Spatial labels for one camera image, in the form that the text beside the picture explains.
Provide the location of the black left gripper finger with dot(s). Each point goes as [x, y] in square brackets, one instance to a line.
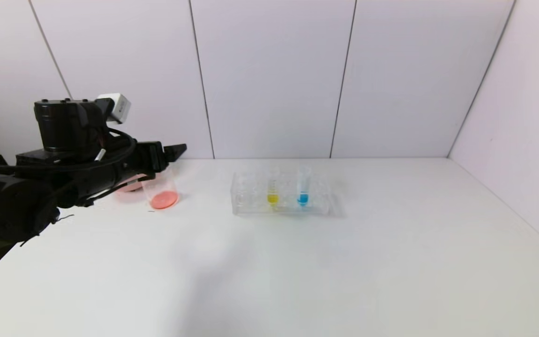
[175, 151]

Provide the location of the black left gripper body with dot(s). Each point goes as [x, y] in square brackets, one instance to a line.
[156, 157]

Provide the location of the test tube with blue pigment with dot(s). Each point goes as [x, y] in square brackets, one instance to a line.
[302, 199]

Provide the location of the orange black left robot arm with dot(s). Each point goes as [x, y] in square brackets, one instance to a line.
[17, 196]

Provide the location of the test tube with yellow pigment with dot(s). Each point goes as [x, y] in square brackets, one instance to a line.
[273, 199]

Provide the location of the clear plastic test tube rack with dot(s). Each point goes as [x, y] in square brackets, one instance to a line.
[288, 208]

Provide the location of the pink bowl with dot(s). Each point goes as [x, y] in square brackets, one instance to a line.
[134, 187]

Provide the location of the clear glass beaker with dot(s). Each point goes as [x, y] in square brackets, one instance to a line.
[163, 196]

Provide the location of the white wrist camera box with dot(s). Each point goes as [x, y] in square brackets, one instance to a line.
[119, 106]

